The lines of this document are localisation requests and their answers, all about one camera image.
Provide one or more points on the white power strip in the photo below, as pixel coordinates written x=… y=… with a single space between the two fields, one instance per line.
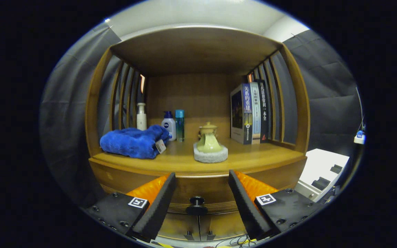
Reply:
x=359 y=139

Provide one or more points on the white bottle with blue cap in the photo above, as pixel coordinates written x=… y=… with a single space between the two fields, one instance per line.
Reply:
x=170 y=127

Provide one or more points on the blue towel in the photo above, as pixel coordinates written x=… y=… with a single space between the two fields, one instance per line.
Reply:
x=129 y=143

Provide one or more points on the beige lidded teacup with saucer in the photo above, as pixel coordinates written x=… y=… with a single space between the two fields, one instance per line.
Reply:
x=208 y=129

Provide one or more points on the pale blue book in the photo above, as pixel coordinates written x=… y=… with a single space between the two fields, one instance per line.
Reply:
x=256 y=110

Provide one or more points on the wooden drawer with black knob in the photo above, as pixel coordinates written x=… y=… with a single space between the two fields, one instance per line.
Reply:
x=202 y=186

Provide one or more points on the wooden cabinet door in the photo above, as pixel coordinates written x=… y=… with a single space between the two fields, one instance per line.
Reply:
x=181 y=225
x=224 y=224

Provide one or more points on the wooden cabinet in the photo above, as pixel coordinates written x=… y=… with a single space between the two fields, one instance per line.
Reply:
x=191 y=100

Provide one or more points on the small black holder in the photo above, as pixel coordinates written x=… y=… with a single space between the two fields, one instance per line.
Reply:
x=321 y=183
x=336 y=168

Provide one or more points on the grey and blue book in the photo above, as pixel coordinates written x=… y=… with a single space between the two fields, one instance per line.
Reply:
x=237 y=113

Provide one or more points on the white pump bottle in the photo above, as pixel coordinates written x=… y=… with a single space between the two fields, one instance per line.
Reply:
x=141 y=120

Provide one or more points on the green scrub brush with pad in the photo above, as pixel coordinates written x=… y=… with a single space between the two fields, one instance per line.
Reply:
x=209 y=146

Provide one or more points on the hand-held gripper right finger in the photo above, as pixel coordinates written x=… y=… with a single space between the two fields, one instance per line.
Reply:
x=246 y=208

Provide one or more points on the wooden countertop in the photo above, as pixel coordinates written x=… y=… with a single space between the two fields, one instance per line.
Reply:
x=260 y=155

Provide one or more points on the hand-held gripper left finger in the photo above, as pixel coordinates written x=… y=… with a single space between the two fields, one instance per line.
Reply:
x=159 y=210

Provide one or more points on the teal bottle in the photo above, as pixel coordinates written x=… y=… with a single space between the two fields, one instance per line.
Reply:
x=180 y=125

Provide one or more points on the black book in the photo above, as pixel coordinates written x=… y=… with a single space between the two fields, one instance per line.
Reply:
x=264 y=106

